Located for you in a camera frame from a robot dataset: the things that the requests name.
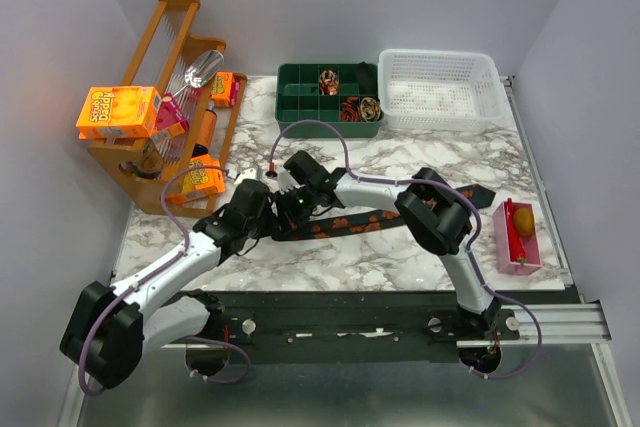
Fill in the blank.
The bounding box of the wooden rack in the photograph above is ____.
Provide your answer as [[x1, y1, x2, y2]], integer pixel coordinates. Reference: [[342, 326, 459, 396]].
[[88, 0, 226, 215]]

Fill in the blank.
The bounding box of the rolled beige patterned tie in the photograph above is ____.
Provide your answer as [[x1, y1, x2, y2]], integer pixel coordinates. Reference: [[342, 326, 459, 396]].
[[359, 97, 382, 122]]

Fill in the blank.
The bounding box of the aluminium rail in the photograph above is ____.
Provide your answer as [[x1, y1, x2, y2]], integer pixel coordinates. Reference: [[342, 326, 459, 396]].
[[164, 302, 611, 348]]

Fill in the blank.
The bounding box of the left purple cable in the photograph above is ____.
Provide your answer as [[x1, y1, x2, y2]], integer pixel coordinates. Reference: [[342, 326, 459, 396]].
[[78, 164, 254, 397]]

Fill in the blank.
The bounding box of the pink tray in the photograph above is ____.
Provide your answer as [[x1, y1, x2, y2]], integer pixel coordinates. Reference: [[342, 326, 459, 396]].
[[492, 200, 542, 276]]

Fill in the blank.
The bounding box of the purple cable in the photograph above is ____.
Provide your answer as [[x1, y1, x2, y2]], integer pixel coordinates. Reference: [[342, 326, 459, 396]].
[[268, 119, 544, 382], [78, 164, 254, 397]]

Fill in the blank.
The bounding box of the rolled orange black tie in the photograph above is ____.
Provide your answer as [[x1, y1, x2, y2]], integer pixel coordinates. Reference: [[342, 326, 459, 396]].
[[339, 97, 361, 122]]

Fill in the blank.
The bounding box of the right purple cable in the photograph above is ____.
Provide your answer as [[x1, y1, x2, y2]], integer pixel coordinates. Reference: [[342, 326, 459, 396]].
[[268, 119, 544, 382]]

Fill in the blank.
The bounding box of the metal scoop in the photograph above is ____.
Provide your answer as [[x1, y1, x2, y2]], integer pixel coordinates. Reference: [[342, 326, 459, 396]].
[[184, 50, 224, 89]]

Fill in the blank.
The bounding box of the small orange box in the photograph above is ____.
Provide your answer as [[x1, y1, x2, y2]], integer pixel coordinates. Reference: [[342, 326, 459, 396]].
[[210, 71, 238, 108], [166, 154, 226, 205]]

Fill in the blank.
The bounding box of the small orange box lower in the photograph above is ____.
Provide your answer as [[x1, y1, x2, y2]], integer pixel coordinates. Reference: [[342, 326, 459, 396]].
[[166, 154, 226, 205]]

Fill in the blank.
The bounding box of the white plastic basket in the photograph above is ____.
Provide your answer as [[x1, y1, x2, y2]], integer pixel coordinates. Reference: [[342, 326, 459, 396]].
[[378, 49, 508, 131]]

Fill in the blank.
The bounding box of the orange fruit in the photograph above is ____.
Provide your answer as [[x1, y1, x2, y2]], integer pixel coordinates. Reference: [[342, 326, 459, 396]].
[[512, 207, 535, 238]]

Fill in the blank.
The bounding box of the rolled red patterned tie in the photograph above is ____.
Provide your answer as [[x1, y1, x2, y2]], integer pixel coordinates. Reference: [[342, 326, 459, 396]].
[[318, 69, 340, 96]]

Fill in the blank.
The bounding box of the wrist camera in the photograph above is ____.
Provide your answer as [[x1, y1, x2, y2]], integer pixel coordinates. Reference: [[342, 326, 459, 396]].
[[227, 167, 262, 186], [276, 167, 300, 194]]

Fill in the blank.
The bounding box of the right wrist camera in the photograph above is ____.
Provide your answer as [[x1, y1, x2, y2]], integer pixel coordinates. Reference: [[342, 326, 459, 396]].
[[276, 167, 300, 194]]

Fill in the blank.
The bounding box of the red chili pepper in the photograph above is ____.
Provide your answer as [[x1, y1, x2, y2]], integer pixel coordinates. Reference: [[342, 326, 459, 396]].
[[504, 198, 527, 265]]

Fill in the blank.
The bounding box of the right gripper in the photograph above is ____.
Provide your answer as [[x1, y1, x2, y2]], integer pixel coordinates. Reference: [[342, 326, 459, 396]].
[[271, 185, 317, 238]]

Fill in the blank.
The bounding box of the orange bottle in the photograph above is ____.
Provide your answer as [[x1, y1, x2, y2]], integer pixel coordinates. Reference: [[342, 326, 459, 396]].
[[192, 108, 217, 157]]

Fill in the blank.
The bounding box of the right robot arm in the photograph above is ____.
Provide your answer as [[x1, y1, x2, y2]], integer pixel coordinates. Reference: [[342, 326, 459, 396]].
[[267, 151, 501, 339]]

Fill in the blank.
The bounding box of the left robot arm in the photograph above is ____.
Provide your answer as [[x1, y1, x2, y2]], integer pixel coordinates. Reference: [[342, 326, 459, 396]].
[[60, 179, 294, 396]]

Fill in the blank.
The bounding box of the green divided organizer tray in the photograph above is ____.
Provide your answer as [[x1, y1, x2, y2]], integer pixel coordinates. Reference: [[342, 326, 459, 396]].
[[275, 62, 384, 139]]

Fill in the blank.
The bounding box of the black orange floral tie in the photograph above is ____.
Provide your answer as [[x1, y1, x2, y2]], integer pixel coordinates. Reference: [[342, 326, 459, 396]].
[[291, 184, 496, 241]]

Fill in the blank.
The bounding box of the orange snack box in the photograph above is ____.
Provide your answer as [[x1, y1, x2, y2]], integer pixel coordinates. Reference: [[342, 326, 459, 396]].
[[76, 86, 161, 139]]

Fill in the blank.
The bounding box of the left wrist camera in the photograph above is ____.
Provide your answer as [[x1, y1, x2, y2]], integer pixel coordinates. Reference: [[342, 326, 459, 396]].
[[227, 167, 262, 186]]

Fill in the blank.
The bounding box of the small orange box upper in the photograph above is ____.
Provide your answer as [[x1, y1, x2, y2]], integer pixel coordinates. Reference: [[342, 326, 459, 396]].
[[210, 71, 238, 108]]

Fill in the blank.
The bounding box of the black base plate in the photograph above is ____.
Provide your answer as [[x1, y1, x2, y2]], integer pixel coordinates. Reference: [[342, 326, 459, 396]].
[[188, 290, 520, 364]]

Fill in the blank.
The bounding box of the pink small box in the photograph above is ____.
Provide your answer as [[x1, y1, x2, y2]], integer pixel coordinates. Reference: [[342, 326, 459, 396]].
[[155, 93, 189, 138]]

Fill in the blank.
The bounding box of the tin can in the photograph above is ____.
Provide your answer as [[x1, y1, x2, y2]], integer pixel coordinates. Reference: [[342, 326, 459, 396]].
[[131, 139, 164, 179]]

